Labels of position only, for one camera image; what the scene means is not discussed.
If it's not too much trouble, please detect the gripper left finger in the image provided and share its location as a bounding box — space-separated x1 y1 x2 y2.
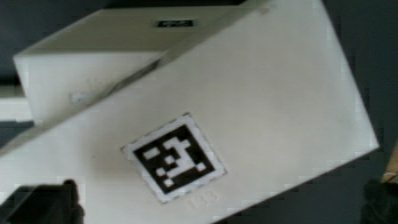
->
0 179 83 224

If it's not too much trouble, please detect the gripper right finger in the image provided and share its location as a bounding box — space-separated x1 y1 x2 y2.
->
361 180 398 224

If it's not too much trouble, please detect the white cabinet top block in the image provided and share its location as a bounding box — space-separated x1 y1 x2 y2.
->
0 0 378 224

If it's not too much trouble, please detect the white cabinet body box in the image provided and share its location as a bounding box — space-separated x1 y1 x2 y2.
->
14 6 234 126

